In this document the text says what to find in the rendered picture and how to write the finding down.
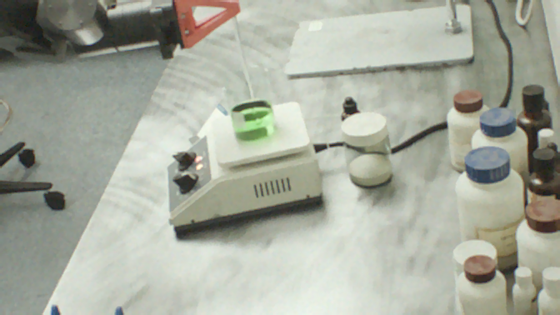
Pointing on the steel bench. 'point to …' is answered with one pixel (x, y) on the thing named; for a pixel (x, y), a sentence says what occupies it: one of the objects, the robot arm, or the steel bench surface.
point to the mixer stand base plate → (379, 42)
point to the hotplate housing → (250, 188)
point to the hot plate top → (290, 131)
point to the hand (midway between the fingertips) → (232, 7)
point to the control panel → (191, 173)
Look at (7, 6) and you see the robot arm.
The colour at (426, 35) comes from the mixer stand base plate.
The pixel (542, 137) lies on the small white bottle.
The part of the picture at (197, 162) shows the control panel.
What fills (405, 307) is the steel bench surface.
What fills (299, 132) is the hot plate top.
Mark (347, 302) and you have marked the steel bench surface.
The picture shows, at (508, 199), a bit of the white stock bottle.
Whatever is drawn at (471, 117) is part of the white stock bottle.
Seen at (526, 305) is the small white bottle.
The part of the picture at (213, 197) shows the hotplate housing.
